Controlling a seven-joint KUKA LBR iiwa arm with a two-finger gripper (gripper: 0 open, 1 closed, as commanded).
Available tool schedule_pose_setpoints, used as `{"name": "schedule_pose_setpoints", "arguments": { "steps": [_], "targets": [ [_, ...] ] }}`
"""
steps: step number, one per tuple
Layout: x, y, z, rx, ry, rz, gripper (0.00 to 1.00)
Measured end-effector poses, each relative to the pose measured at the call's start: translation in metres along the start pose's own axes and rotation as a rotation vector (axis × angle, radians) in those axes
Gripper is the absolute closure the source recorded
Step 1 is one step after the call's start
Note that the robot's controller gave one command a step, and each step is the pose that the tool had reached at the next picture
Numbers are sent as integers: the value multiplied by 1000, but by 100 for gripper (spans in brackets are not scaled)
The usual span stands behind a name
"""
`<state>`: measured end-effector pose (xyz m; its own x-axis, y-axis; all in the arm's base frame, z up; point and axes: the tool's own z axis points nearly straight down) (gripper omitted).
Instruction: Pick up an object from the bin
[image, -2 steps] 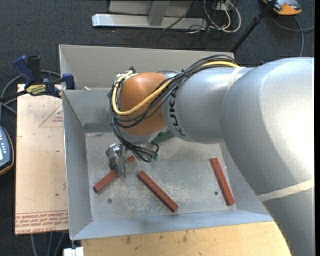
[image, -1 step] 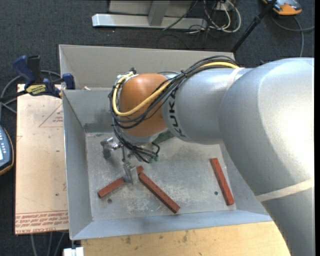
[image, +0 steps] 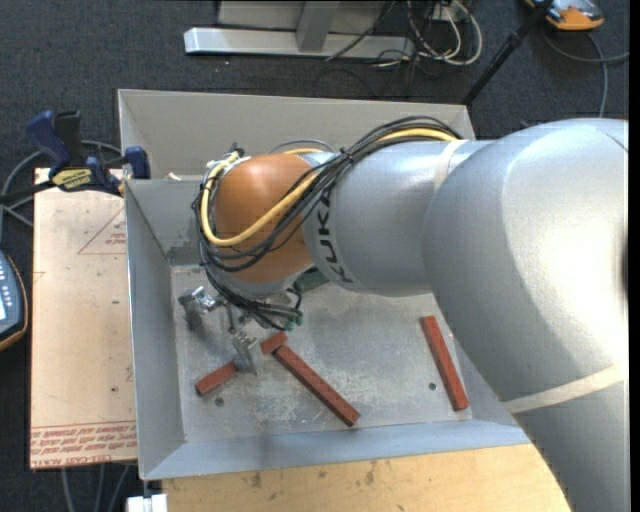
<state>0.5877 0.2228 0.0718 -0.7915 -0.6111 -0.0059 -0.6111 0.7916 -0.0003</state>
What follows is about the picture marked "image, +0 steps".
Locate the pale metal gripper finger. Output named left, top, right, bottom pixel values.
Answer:
left=230, top=329, right=265, bottom=377
left=177, top=285, right=220, bottom=332

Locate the dark green flat block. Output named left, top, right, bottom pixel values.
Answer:
left=293, top=266, right=329, bottom=294

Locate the brown cardboard board red print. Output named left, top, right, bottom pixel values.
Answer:
left=29, top=167, right=139, bottom=471

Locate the grey metal bin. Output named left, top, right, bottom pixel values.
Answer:
left=117, top=88, right=532, bottom=482

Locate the red-brown flat block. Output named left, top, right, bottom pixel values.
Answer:
left=271, top=344, right=362, bottom=428
left=418, top=315, right=471, bottom=413
left=194, top=330, right=289, bottom=398

